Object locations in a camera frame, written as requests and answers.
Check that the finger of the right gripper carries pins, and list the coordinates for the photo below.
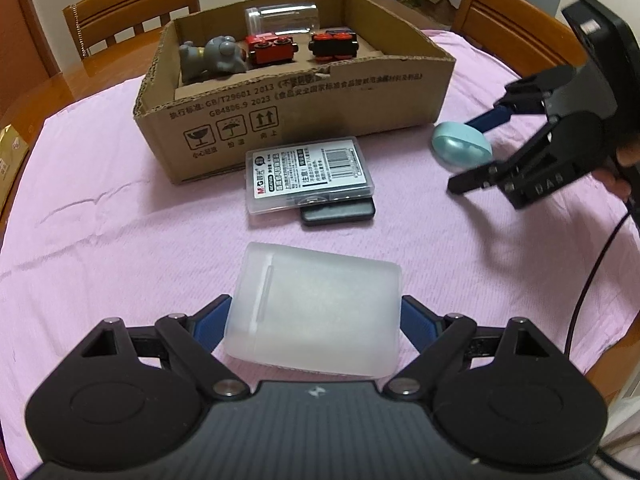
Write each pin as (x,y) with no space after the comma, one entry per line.
(497,116)
(485,176)

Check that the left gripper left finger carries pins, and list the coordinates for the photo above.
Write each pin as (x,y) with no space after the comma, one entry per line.
(190,341)

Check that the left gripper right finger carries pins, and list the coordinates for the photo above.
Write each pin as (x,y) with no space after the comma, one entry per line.
(441,342)

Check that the mint green earbud case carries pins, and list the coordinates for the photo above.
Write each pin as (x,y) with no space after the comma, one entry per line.
(461,146)

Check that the frosted translucent plastic box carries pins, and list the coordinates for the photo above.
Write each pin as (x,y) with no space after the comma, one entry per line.
(315,311)

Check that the black toy train red wheels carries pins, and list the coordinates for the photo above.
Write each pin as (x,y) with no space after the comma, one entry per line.
(334,45)

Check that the person's right hand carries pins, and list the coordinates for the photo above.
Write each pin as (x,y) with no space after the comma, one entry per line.
(613,180)

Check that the wooden chair right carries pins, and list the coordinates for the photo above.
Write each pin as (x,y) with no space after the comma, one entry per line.
(517,33)

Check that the dark grey flat case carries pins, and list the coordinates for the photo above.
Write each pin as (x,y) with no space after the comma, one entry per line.
(345,211)

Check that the pink tablecloth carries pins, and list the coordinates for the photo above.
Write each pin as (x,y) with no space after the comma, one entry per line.
(97,230)

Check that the clear case with label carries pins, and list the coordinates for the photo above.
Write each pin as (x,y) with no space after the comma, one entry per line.
(306,174)

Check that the clear plastic jar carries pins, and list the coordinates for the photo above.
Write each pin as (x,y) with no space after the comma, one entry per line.
(282,19)

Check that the red toy train car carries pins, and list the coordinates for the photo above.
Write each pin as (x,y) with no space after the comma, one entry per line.
(268,49)

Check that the brown cardboard box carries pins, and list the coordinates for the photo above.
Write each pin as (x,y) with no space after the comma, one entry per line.
(398,79)

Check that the gold tissue box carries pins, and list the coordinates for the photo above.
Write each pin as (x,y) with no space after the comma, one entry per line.
(13,154)

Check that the grey elephant figurine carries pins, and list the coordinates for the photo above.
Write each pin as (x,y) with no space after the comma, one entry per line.
(221,55)

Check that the wooden chair behind box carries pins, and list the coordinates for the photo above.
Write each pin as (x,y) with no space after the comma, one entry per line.
(91,22)

